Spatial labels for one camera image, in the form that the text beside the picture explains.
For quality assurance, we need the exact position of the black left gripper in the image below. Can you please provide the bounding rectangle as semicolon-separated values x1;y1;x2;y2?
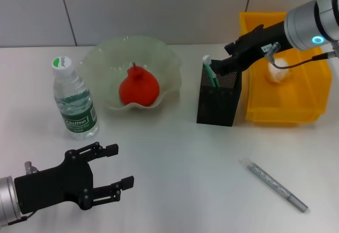
14;141;136;215

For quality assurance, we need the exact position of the pale green wavy fruit bowl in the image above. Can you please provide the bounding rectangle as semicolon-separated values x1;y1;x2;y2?
79;35;184;116

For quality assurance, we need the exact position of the green white toothbrush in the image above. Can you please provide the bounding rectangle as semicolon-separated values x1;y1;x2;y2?
202;55;221;88

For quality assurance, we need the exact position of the black mesh pen holder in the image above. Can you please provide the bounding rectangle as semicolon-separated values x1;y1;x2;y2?
196;58;242;127

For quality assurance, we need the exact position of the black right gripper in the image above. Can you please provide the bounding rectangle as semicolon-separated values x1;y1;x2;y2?
212;20;292;74

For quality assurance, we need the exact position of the clear green label water bottle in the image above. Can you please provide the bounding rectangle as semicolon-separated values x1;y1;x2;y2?
51;56;99;140

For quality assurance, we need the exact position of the yellow plastic storage bin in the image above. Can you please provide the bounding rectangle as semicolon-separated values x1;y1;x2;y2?
237;12;333;126

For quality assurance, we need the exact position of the orange red toy fruit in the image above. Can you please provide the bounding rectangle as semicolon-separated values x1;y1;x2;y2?
119;61;160;106

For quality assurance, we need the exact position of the right arm cable with plug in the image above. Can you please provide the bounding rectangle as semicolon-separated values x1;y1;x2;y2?
264;41;339;71

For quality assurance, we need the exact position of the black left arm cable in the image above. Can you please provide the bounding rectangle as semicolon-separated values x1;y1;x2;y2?
0;211;35;227

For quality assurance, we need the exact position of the white paper ball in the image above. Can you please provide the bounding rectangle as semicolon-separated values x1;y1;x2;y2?
266;54;291;84

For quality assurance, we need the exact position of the silver glitter pen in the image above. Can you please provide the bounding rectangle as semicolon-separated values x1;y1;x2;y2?
238;158;309;213

